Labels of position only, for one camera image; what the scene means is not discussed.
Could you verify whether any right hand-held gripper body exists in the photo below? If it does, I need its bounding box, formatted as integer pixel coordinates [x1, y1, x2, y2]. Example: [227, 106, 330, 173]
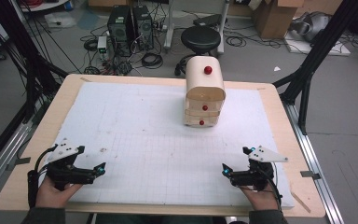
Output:
[229, 145, 289, 191]

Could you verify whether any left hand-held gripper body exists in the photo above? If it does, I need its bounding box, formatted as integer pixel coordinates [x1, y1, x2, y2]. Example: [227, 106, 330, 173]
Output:
[45, 138, 97, 191]

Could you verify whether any small wooden drawer cabinet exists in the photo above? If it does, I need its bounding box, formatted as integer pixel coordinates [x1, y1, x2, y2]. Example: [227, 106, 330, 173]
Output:
[183, 55, 227, 128]

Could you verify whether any person's right hand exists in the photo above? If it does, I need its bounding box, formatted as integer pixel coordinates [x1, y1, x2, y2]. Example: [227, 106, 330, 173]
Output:
[239, 184, 281, 212]

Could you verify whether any person's left hand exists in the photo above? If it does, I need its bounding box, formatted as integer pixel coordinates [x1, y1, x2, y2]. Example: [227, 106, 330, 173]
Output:
[34, 176, 85, 210]

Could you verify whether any thin wooden strip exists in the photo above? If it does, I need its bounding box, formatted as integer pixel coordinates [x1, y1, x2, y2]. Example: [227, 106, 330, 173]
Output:
[290, 190, 312, 215]

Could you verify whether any white grid mat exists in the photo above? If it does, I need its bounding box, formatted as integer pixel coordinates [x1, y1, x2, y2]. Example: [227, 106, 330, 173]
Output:
[44, 81, 296, 209]

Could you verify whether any small silver device box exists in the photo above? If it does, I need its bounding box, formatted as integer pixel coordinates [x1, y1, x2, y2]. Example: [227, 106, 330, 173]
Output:
[96, 35, 108, 61]

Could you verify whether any black round stool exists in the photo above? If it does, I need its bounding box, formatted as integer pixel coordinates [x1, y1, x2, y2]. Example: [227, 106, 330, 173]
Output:
[173, 25, 223, 77]

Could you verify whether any white flat board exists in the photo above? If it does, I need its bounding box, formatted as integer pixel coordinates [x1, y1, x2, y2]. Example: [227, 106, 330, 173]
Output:
[283, 30, 352, 57]

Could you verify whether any white desk leg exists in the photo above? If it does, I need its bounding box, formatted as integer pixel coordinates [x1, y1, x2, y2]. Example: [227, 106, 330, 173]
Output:
[216, 0, 231, 56]
[163, 0, 175, 53]

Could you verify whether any black computer tower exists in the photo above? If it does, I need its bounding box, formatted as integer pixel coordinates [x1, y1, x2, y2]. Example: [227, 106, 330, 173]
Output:
[106, 5, 135, 58]
[132, 5, 155, 51]

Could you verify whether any clear plastic bag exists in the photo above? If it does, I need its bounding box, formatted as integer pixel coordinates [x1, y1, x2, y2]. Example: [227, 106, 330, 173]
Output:
[44, 11, 77, 30]

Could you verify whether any open cardboard box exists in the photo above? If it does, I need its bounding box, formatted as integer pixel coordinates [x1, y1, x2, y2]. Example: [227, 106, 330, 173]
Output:
[251, 0, 305, 40]

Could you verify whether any black flat pedal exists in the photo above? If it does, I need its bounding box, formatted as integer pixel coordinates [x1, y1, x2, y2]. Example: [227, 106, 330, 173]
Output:
[192, 13, 224, 28]

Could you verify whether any grey helmet-like device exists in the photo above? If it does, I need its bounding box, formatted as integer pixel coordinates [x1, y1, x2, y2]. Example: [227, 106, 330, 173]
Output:
[288, 11, 333, 43]

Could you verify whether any right hand-held gripper cable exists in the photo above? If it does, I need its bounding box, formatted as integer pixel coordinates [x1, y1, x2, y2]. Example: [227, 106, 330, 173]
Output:
[260, 166, 284, 214]

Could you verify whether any hand-held gripper cable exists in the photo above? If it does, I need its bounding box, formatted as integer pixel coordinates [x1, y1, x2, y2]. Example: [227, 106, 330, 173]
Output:
[27, 144, 59, 210]
[260, 166, 284, 214]

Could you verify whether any left hand-held gripper cable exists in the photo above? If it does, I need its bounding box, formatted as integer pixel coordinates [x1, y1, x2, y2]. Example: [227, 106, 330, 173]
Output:
[27, 144, 59, 210]

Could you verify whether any grey metal bracket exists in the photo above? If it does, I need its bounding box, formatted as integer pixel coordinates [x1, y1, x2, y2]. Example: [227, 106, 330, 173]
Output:
[299, 170, 323, 181]
[5, 156, 32, 172]

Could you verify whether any aluminium rail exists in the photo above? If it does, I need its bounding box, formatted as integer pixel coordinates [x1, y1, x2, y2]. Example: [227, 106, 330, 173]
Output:
[0, 119, 35, 204]
[282, 102, 345, 224]

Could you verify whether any coiled black cable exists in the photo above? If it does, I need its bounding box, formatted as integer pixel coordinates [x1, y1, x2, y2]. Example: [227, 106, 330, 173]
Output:
[141, 51, 164, 70]
[83, 37, 99, 52]
[225, 35, 247, 49]

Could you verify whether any black frame post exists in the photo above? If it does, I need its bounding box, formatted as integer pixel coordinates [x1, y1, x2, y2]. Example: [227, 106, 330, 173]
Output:
[0, 0, 69, 125]
[272, 0, 358, 135]

